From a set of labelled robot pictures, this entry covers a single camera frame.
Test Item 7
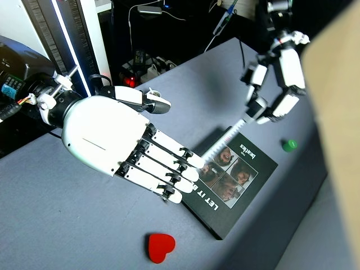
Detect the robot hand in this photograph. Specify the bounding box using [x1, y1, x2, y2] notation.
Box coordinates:
[60, 83, 208, 205]
[240, 46, 307, 125]

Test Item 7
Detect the black Beatles book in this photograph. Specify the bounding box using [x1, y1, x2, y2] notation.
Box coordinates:
[181, 126, 279, 240]

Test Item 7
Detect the beige cardboard panel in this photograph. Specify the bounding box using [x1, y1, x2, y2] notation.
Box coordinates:
[302, 0, 360, 270]

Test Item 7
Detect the small green toy block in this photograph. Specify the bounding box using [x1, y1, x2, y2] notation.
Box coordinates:
[282, 138, 298, 153]

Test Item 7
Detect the white power strip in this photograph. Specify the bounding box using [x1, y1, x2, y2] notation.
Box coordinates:
[120, 56, 178, 88]

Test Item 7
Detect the black power adapter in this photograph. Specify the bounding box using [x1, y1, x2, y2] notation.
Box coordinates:
[133, 49, 146, 68]

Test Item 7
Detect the grey table cloth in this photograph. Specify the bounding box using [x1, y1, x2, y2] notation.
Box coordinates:
[0, 36, 330, 270]

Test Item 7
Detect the red heart block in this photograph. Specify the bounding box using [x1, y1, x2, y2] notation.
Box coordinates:
[145, 232, 177, 264]

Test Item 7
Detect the grey hub device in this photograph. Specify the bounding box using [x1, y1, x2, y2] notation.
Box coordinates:
[137, 4, 164, 15]

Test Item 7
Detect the thin black cable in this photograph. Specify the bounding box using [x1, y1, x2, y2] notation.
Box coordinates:
[238, 38, 246, 69]

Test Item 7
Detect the green and white cable connector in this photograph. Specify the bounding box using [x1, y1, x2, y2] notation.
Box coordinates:
[204, 0, 239, 53]

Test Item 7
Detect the white and black frame post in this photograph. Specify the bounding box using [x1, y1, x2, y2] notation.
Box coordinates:
[21, 0, 113, 98]

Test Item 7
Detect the thin white cable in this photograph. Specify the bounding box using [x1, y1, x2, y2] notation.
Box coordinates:
[128, 0, 187, 59]

